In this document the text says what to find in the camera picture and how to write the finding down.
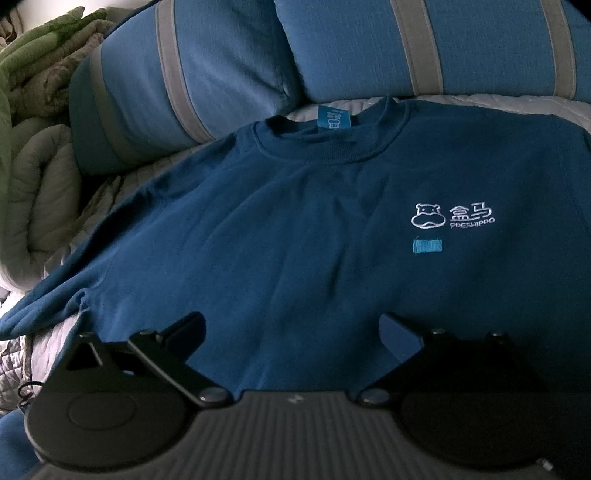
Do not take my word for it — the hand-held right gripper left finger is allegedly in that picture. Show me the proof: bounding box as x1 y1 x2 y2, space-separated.
62 311 232 409

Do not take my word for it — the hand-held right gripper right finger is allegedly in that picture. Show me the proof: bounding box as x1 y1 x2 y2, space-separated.
351 311 527 409

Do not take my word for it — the dark blue sweatshirt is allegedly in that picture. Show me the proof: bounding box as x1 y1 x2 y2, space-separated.
0 96 591 402

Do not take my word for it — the beige comforter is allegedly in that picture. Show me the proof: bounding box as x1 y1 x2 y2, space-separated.
0 115 93 296

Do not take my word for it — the blue grey-striped pillow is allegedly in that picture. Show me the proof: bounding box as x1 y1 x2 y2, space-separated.
69 0 305 174
272 0 591 104

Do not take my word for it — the green blanket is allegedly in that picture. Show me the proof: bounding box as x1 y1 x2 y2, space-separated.
0 11 121 134

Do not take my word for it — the black cable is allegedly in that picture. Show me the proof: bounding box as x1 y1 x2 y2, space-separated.
18 381 47 411

